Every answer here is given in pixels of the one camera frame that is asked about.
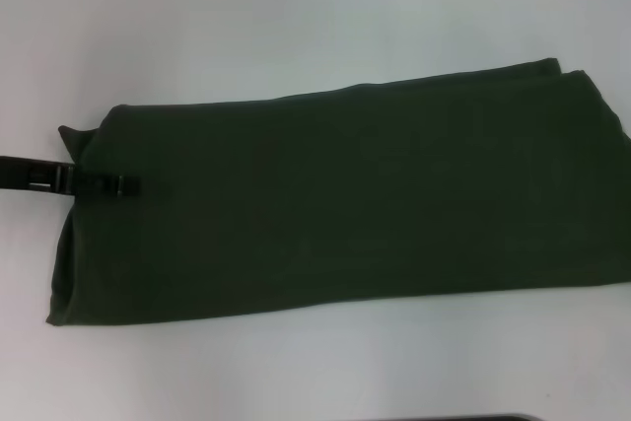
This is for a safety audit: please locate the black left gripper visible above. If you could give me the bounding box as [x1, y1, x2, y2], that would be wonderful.
[0, 154, 143, 199]

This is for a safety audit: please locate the dark green FREE t-shirt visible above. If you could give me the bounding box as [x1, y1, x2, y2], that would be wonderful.
[43, 56, 631, 328]

